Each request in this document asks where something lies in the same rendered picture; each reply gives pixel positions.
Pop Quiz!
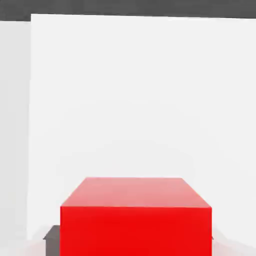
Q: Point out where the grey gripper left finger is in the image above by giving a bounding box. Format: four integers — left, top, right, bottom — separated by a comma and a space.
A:
20, 224, 61, 256

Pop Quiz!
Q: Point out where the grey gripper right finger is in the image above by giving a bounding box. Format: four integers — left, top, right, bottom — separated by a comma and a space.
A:
211, 229, 253, 256

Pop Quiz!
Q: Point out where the small red cube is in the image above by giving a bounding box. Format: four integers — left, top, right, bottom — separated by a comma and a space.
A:
59, 176, 213, 256

